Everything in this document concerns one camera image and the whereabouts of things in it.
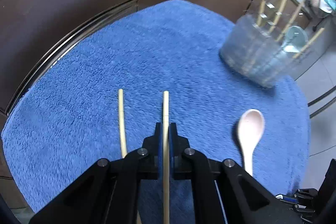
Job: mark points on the pink ceramic spoon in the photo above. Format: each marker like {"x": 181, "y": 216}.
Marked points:
{"x": 249, "y": 132}

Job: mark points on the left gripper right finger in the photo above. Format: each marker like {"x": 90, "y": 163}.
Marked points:
{"x": 179, "y": 168}

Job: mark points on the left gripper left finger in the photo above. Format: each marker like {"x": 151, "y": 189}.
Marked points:
{"x": 152, "y": 164}

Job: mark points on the light blue ceramic spoon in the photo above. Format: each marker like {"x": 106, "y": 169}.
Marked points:
{"x": 295, "y": 39}

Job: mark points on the blue terry cloth mat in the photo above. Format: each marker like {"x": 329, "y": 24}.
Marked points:
{"x": 68, "y": 119}

